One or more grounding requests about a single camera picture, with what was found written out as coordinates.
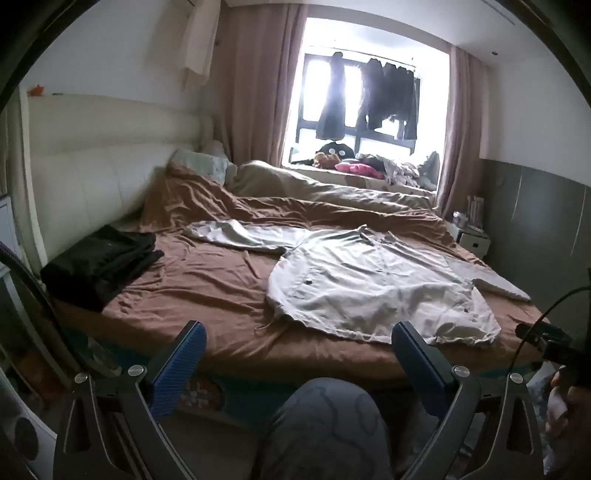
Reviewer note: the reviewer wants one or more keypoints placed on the black plush toy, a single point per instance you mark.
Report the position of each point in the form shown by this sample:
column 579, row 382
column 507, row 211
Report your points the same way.
column 342, row 150

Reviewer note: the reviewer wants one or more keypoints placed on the cream wall hanging cloth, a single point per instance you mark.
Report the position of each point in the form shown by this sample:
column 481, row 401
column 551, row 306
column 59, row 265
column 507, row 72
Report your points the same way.
column 198, row 41

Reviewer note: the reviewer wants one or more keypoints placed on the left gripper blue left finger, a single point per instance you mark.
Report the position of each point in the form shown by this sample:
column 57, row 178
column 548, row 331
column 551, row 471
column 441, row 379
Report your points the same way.
column 110, row 427

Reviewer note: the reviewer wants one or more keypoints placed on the black folded garment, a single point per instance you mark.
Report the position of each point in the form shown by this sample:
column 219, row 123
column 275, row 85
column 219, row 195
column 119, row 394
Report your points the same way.
column 96, row 269

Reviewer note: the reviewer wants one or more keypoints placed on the beige duvet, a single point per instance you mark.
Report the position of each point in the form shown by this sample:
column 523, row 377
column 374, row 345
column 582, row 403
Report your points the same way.
column 259, row 179

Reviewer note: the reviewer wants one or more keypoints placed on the white bedside table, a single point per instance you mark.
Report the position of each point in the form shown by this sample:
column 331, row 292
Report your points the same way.
column 467, row 228

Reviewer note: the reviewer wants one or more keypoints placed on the clothes pile on windowsill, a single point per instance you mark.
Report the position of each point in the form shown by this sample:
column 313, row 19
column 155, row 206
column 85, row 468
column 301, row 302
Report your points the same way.
column 424, row 176

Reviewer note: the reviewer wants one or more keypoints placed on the pink curtain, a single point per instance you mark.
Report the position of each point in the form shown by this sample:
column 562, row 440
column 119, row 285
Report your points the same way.
column 461, row 172
column 254, row 65

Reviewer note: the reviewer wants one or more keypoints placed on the pink right curtain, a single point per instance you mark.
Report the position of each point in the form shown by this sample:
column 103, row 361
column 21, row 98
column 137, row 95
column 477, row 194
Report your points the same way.
column 461, row 172

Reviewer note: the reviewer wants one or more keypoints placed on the brown bed sheet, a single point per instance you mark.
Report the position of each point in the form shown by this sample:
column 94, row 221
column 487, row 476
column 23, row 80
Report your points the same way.
column 225, row 289

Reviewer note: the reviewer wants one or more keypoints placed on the light blue pillow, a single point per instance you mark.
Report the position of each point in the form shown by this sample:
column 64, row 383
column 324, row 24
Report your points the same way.
column 217, row 168

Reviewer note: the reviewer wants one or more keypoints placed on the dark hanging clothes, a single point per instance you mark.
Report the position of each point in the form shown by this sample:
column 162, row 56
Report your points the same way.
column 388, row 93

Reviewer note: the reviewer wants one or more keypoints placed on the pink left curtain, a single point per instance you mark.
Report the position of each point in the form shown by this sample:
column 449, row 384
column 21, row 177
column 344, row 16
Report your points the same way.
column 254, row 65

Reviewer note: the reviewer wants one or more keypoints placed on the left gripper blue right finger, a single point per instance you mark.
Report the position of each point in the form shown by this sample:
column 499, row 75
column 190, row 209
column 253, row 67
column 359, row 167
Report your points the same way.
column 508, row 445

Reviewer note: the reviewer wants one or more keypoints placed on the pink cushion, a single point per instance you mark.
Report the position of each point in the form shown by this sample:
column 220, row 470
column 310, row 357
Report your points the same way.
column 359, row 169

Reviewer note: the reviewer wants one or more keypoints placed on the beige zip jacket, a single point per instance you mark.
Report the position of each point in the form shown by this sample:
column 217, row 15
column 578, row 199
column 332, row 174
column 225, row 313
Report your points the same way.
column 356, row 284

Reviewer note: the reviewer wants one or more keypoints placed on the person's patterned trouser knee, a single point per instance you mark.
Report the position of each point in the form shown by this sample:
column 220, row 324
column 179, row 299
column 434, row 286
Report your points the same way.
column 327, row 429

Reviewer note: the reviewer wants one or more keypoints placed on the white padded headboard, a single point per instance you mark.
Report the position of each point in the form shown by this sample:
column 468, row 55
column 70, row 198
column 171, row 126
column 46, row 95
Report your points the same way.
column 83, row 161

